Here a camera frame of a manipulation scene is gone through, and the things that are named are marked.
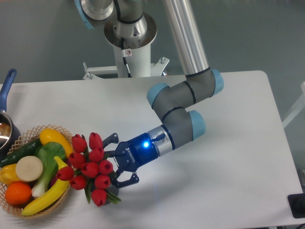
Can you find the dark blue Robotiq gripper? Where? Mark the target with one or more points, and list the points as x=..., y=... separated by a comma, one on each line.
x=130, y=155

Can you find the red tulip bouquet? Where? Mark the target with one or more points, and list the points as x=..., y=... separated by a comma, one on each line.
x=90, y=170

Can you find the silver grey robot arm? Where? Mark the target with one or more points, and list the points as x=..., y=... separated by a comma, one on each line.
x=131, y=31

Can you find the dark grey ribbed vase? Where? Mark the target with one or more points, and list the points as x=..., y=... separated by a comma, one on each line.
x=112, y=195

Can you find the red fruit under banana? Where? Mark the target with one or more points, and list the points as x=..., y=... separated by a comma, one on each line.
x=54, y=179

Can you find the green bok choy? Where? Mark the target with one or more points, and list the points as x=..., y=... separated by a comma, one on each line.
x=46, y=155

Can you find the yellow banana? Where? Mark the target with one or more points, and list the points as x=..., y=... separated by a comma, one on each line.
x=47, y=199

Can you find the green cucumber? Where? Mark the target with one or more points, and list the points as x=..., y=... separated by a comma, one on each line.
x=27, y=149

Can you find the beige round mushroom cap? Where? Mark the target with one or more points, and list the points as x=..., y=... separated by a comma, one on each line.
x=29, y=168

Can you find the orange fruit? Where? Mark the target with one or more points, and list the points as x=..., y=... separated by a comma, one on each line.
x=18, y=193

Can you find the yellow bell pepper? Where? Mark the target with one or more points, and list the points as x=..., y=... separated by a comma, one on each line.
x=8, y=174

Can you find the black device at table edge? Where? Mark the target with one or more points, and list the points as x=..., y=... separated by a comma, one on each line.
x=297, y=205

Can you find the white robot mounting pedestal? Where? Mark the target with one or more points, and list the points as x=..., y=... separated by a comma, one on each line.
x=130, y=63

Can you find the blue handled saucepan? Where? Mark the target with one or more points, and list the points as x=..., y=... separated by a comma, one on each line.
x=9, y=133

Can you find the white frame at right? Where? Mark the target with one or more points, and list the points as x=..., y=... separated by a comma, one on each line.
x=295, y=109

